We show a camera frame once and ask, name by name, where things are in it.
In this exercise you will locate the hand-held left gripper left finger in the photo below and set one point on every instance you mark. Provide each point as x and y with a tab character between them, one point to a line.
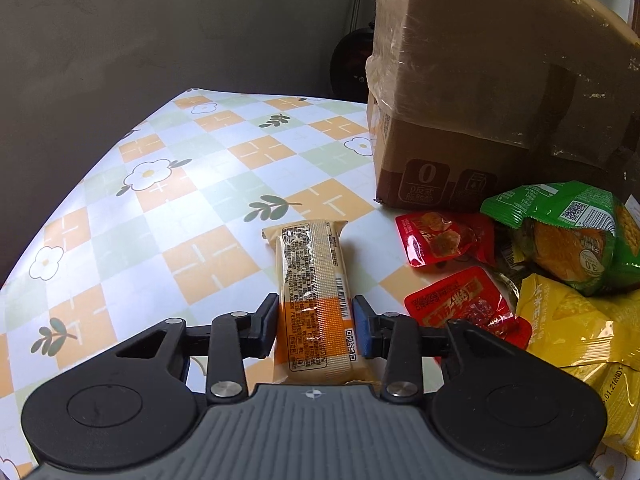
267	322

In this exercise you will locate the yellow chip bag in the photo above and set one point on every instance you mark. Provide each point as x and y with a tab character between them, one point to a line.
620	410
575	320

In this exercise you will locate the checked floral tablecloth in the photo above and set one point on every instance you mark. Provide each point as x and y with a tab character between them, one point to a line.
200	185

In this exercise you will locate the dark green small packet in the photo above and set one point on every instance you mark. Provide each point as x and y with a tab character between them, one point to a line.
506	260

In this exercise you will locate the red snack packet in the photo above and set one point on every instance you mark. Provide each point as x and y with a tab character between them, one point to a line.
435	240
450	305

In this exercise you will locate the orange cream snack bar packet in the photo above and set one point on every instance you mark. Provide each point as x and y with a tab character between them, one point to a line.
310	300

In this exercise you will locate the green chip bag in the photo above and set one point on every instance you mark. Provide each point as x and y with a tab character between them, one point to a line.
565	245

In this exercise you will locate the black exercise bike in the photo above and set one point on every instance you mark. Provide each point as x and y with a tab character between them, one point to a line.
350	60

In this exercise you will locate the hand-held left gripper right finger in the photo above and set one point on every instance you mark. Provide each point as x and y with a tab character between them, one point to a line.
361	330

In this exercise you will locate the cardboard box with plastic liner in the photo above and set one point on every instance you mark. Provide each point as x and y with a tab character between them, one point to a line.
475	60

